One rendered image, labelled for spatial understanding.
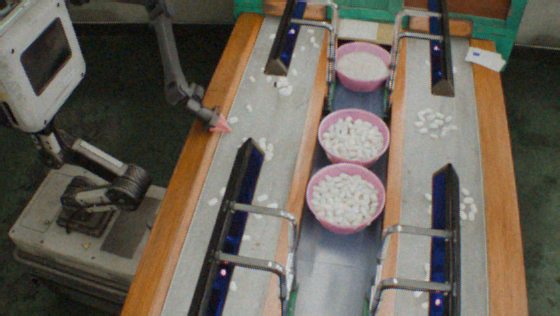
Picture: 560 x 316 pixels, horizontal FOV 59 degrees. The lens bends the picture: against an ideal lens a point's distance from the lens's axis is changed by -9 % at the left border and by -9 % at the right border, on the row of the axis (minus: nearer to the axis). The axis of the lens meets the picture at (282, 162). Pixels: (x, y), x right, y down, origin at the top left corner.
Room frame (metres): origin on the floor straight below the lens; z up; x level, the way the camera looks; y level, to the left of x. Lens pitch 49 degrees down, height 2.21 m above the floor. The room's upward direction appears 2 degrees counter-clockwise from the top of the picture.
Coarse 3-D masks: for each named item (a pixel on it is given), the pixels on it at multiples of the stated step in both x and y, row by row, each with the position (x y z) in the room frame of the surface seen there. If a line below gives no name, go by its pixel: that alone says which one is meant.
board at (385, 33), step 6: (378, 24) 2.05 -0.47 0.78; (384, 24) 2.06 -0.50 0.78; (378, 30) 2.01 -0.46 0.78; (384, 30) 2.01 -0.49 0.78; (390, 30) 2.01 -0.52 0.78; (378, 36) 1.96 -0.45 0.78; (384, 36) 1.96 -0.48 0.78; (390, 36) 1.96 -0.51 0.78; (372, 42) 1.93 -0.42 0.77; (378, 42) 1.92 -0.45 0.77; (384, 42) 1.92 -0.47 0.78; (390, 42) 1.91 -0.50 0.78
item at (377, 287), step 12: (396, 228) 0.71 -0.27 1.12; (408, 228) 0.71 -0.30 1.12; (420, 228) 0.71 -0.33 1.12; (432, 228) 0.71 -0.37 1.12; (384, 240) 0.71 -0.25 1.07; (444, 240) 0.68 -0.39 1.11; (456, 240) 0.67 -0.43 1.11; (384, 252) 0.71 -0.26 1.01; (372, 276) 0.72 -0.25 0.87; (372, 288) 0.69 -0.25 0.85; (384, 288) 0.56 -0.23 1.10; (396, 288) 0.55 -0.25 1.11; (408, 288) 0.55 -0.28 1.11; (420, 288) 0.55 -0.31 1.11; (432, 288) 0.54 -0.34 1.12; (444, 288) 0.54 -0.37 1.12; (456, 288) 0.54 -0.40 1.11; (372, 300) 0.59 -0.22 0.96; (372, 312) 0.57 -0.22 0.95
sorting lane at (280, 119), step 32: (320, 32) 2.04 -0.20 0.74; (256, 64) 1.82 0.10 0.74; (256, 96) 1.61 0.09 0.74; (288, 96) 1.61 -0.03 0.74; (256, 128) 1.43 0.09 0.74; (288, 128) 1.43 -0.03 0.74; (224, 160) 1.28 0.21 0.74; (288, 160) 1.27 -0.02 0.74; (256, 192) 1.13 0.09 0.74; (288, 192) 1.12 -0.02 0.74; (192, 224) 1.00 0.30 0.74; (256, 224) 1.00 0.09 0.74; (192, 256) 0.88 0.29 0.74; (256, 256) 0.87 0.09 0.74; (192, 288) 0.76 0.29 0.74; (256, 288) 0.76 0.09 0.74
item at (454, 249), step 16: (432, 176) 0.92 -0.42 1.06; (448, 176) 0.88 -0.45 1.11; (432, 192) 0.86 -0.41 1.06; (448, 192) 0.82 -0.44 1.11; (432, 208) 0.81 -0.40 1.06; (448, 208) 0.77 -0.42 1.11; (432, 224) 0.76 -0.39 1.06; (448, 224) 0.72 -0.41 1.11; (432, 240) 0.71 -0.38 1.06; (448, 240) 0.67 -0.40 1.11; (432, 256) 0.66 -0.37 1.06; (448, 256) 0.63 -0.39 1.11; (432, 272) 0.61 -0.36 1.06; (448, 272) 0.59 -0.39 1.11; (432, 304) 0.53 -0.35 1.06; (448, 304) 0.50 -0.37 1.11
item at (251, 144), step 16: (256, 144) 1.03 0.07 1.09; (240, 160) 0.96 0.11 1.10; (256, 160) 0.98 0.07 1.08; (240, 176) 0.90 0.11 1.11; (256, 176) 0.94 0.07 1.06; (240, 192) 0.86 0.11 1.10; (224, 224) 0.75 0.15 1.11; (240, 224) 0.77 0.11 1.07; (224, 240) 0.70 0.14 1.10; (240, 240) 0.73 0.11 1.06; (208, 256) 0.67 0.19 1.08; (208, 272) 0.61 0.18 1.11; (224, 272) 0.63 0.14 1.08; (208, 288) 0.57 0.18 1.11; (224, 288) 0.59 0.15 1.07; (192, 304) 0.55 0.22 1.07; (208, 304) 0.53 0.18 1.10; (224, 304) 0.56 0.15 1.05
